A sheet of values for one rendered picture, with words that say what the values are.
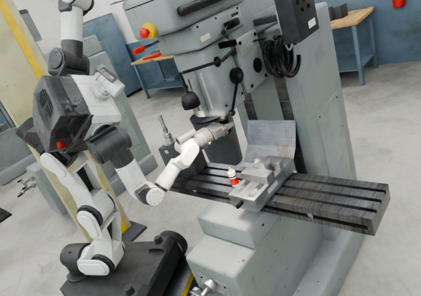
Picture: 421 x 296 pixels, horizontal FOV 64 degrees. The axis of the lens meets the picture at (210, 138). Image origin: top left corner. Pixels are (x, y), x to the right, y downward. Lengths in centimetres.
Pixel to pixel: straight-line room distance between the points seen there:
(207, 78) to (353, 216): 79
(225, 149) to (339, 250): 181
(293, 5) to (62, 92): 97
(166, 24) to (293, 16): 52
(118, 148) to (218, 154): 241
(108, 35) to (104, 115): 741
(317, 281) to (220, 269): 70
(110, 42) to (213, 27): 742
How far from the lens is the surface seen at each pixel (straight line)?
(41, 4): 1126
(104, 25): 881
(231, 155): 372
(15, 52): 295
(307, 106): 184
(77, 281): 228
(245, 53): 159
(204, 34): 139
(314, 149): 195
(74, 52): 160
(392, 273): 244
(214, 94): 146
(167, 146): 200
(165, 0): 128
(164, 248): 207
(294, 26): 149
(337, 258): 226
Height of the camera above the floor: 184
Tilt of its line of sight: 23 degrees down
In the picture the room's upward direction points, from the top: 20 degrees counter-clockwise
